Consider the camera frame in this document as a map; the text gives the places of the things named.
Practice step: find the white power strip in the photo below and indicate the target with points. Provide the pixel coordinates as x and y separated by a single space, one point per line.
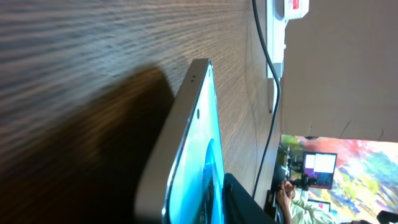
275 34

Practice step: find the white USB charger plug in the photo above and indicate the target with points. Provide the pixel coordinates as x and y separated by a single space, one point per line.
295 9

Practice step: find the teal screen smartphone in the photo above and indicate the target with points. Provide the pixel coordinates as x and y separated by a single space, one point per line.
185 169

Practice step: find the colourful wall mural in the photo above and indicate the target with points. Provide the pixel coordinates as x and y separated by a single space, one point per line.
365 179

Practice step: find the seated person in background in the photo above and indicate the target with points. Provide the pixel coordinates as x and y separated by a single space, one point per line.
296 210

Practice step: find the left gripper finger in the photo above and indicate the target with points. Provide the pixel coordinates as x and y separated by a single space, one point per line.
239 207

